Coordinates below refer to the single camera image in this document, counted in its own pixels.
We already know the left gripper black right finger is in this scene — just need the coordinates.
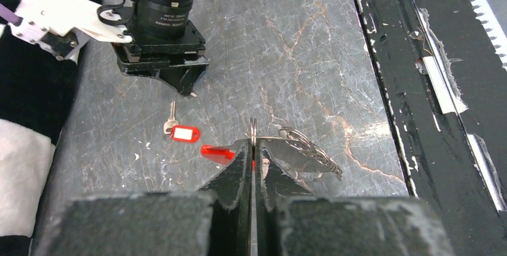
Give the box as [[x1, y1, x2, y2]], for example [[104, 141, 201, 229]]
[[255, 141, 454, 255]]

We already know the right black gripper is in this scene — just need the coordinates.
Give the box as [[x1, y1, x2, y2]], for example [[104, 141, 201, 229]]
[[112, 20, 209, 96]]

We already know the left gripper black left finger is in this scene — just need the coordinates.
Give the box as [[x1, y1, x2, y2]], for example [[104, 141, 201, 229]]
[[35, 139, 253, 255]]

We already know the key with red tag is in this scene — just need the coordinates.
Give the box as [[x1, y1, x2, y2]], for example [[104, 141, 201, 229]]
[[163, 101, 200, 143]]

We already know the black and white checkered pillow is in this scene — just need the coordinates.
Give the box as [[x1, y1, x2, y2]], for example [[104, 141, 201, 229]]
[[1, 19, 78, 255]]

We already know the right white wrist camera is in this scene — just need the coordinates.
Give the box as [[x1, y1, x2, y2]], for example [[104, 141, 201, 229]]
[[1, 0, 133, 60]]

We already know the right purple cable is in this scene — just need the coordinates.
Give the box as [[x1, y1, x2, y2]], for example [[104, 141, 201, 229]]
[[0, 2, 24, 26]]

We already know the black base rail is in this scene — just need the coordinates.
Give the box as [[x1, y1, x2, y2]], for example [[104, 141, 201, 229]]
[[355, 0, 506, 255]]

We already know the white toothed cable duct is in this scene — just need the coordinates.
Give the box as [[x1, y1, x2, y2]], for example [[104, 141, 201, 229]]
[[469, 0, 506, 70]]

